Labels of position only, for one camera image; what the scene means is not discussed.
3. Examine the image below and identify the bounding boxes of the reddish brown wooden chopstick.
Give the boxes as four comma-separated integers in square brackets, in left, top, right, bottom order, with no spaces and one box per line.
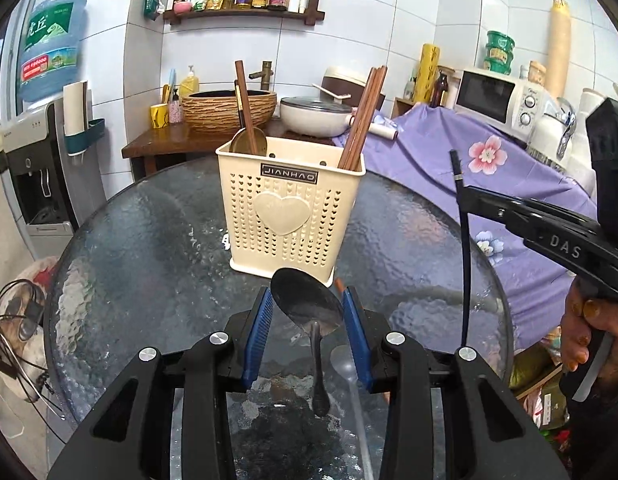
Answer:
[349,65,387,170]

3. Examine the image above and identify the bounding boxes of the blue water bottle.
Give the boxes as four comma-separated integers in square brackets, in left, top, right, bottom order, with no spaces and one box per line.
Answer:
[18,0,87,103]

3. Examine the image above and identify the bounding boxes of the yellow roll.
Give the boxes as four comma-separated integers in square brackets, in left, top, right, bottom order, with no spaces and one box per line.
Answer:
[413,44,440,103]

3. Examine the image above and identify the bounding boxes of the round glass table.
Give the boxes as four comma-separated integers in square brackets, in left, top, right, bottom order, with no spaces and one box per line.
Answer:
[44,157,513,479]

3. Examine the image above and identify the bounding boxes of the right hand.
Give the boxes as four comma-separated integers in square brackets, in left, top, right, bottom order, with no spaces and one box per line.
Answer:
[560,278,618,404]

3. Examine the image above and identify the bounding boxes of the clear plastic spoon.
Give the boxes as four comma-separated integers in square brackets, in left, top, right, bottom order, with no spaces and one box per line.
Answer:
[330,344,374,480]

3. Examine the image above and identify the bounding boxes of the dark brown wooden chopstick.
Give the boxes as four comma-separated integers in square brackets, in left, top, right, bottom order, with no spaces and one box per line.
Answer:
[338,65,387,171]

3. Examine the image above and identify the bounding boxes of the yellow cup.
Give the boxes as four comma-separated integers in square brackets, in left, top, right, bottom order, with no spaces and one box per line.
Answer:
[150,103,169,129]

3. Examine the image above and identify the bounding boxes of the purple floral cloth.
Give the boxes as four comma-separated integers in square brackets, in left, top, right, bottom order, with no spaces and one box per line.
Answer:
[363,105,597,350]

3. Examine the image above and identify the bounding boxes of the dark wooden side table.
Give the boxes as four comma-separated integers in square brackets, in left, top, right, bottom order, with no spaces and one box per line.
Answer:
[120,119,341,181]

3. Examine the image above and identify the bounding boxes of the paper cup stack holder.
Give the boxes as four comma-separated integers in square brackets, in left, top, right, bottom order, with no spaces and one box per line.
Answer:
[63,80,105,157]

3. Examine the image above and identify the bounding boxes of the brown white rice cooker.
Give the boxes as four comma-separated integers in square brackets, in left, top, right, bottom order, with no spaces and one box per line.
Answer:
[319,66,367,107]

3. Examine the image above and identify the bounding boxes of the wooden spoon in holder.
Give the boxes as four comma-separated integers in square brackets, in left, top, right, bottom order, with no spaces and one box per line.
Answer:
[230,61,268,156]

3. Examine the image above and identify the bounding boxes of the brass faucet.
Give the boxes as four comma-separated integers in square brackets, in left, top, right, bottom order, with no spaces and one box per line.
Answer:
[248,61,273,91]

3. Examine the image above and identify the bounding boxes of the cream plastic utensil holder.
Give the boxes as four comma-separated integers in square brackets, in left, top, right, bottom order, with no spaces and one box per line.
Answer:
[216,138,367,286]

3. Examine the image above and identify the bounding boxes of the yellow soap dispenser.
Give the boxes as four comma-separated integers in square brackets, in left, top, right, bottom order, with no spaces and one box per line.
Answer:
[179,65,199,100]

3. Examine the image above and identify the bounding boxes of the white pan with lid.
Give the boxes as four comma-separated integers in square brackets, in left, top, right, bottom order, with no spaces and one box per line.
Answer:
[280,96,355,139]

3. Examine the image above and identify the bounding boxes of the tall beige paper roll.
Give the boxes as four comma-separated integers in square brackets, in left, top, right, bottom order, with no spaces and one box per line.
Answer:
[544,0,571,98]

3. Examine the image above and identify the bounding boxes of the black chopstick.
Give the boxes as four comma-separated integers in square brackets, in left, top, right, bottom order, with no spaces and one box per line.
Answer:
[449,150,472,347]

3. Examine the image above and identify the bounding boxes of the green instant noodle cups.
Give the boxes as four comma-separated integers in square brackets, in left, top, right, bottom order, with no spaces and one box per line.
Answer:
[482,30,515,75]

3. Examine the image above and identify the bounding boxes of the white electric kettle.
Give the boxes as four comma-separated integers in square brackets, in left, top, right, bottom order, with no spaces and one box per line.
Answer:
[526,98,577,174]

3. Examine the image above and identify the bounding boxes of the woven basket sink bowl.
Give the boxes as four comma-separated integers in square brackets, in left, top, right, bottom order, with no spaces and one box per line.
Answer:
[180,90,277,131]

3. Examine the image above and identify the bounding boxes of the white water dispenser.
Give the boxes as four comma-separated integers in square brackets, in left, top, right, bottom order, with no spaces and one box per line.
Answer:
[0,98,106,259]

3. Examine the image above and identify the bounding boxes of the white microwave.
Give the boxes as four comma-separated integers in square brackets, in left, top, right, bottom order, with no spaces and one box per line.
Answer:
[453,68,559,144]

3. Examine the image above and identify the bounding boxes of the dark glass bottle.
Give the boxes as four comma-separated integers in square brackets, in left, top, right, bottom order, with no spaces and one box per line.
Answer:
[429,72,449,107]

